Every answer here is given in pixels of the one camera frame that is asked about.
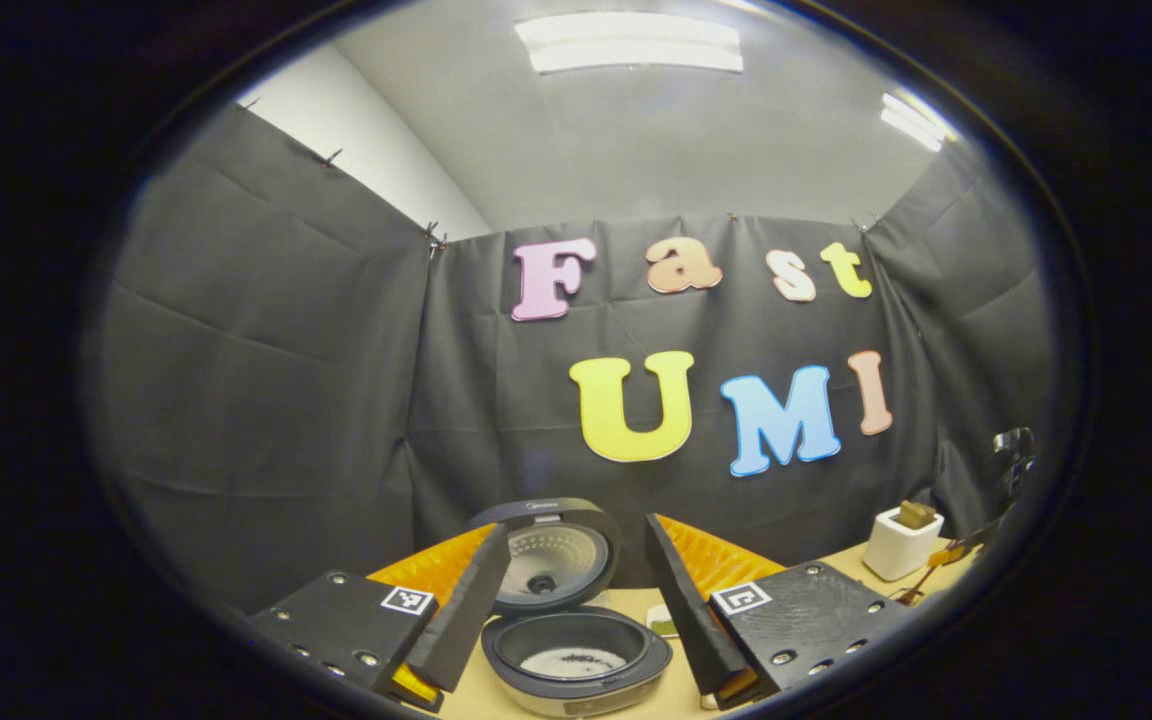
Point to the white divided grain tray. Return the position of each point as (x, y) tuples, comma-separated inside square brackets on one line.
[(663, 625)]

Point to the large ceiling light panel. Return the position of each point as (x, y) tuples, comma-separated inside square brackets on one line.
[(631, 42)]

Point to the white utensil holder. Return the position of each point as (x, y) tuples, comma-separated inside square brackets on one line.
[(896, 550)]

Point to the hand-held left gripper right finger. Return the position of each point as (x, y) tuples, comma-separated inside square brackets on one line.
[(681, 610)]

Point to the small ceiling light panel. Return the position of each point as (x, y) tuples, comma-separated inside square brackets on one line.
[(918, 120)]

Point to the black rice cooker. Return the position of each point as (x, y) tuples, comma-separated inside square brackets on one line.
[(586, 515)]

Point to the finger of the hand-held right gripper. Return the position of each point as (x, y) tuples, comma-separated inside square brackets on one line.
[(951, 552)]

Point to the black backdrop cloth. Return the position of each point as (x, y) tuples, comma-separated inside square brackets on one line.
[(286, 350)]

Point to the dark wooden spoon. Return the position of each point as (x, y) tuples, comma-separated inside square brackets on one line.
[(921, 585)]

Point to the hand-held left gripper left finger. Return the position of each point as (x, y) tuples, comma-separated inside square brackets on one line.
[(466, 610)]

